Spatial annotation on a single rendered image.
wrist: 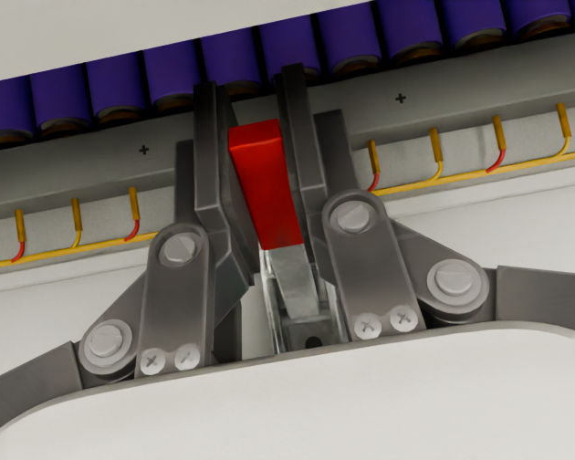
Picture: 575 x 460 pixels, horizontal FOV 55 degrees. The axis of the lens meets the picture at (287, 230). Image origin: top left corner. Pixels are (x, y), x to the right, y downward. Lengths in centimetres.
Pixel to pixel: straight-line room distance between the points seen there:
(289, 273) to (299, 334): 4
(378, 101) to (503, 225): 6
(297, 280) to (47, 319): 10
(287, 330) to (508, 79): 10
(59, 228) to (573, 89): 18
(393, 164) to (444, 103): 3
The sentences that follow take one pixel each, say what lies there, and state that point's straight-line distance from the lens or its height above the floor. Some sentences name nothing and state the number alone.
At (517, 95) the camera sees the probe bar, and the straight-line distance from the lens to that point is 19.
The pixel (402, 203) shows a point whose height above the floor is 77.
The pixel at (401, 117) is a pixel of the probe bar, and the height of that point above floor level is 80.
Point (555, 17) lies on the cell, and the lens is 21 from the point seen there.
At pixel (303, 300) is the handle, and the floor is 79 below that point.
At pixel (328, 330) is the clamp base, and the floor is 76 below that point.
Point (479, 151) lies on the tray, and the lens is 20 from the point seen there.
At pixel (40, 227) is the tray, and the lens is 22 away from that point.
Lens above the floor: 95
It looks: 68 degrees down
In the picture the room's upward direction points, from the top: 21 degrees counter-clockwise
